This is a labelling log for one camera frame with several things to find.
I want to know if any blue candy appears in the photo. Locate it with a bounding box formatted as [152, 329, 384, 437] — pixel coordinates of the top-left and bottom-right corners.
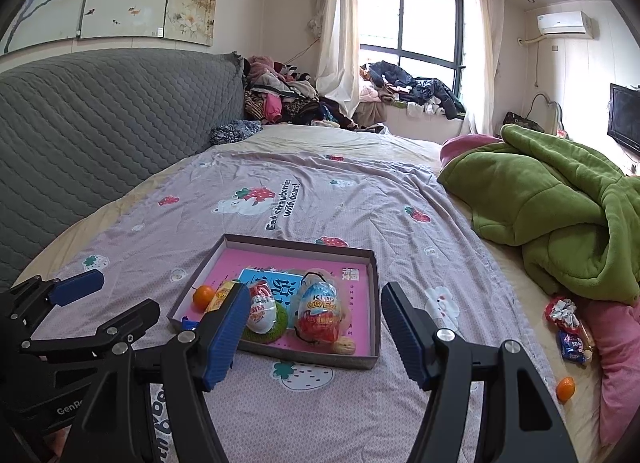
[180, 317, 200, 331]

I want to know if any orange tangerine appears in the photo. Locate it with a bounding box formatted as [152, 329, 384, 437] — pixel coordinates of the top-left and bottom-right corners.
[555, 376, 576, 403]
[192, 284, 216, 313]

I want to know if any yellow snack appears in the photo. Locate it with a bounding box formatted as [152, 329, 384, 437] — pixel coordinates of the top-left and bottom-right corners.
[205, 280, 235, 313]

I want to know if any white Kinder egg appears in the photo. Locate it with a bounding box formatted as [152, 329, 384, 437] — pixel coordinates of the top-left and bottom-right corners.
[247, 279, 278, 335]

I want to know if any green yarn ring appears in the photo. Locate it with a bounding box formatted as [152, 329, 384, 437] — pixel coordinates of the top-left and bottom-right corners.
[240, 299, 290, 345]

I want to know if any feather pouch with black cord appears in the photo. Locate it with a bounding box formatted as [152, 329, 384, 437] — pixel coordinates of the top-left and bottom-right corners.
[291, 271, 350, 345]

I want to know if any brown walnut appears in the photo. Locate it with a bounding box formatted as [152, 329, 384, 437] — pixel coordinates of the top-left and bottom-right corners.
[331, 336, 356, 356]

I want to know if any red Kinder egg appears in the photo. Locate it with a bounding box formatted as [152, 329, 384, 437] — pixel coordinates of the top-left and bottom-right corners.
[295, 280, 343, 344]

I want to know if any person's left hand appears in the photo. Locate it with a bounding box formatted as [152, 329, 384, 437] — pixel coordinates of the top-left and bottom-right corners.
[46, 428, 68, 462]

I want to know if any blue candy wrapper right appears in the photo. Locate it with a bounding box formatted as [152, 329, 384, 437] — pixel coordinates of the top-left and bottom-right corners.
[556, 331, 592, 365]

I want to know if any red silver snack wrapper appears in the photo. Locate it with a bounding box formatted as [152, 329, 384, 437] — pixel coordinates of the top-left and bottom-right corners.
[544, 296, 582, 335]

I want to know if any grey quilted headboard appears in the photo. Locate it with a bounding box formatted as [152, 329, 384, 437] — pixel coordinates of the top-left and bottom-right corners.
[1, 48, 244, 287]

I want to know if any blue booklet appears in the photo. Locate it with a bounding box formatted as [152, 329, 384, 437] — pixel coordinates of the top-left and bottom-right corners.
[236, 268, 303, 310]

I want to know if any pink strawberry bed sheet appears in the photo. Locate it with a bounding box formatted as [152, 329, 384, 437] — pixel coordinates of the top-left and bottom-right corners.
[37, 150, 553, 462]

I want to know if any pink shallow cardboard box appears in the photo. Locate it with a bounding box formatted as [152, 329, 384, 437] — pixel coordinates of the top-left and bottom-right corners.
[167, 233, 381, 370]

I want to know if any green quilted blanket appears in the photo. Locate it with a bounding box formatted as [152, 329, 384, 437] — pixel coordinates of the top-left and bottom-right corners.
[437, 123, 640, 306]

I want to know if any dark patterned cloth on bed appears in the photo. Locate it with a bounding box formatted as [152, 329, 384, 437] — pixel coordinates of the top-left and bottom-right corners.
[209, 120, 262, 146]

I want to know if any clothes pile by headboard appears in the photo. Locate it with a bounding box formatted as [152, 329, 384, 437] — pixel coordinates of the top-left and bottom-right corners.
[243, 56, 357, 131]

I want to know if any black television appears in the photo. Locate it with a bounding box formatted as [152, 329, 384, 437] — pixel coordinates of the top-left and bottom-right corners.
[608, 84, 640, 157]

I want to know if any clothes pile on windowsill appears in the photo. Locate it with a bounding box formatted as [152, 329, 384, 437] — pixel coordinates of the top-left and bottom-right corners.
[359, 60, 466, 120]

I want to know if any cream curtain left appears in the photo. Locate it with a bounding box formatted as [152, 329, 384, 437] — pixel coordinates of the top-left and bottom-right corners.
[308, 0, 359, 116]

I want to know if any cream curtain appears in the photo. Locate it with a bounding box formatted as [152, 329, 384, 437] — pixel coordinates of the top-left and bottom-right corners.
[308, 0, 359, 116]
[462, 0, 506, 135]

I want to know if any white air conditioner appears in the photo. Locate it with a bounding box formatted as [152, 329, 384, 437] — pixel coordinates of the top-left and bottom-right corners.
[537, 12, 593, 38]

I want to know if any dark framed window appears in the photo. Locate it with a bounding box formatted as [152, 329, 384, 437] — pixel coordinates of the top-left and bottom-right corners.
[358, 0, 465, 94]

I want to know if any cream curtain right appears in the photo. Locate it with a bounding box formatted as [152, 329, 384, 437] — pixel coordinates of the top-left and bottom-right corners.
[462, 0, 506, 135]

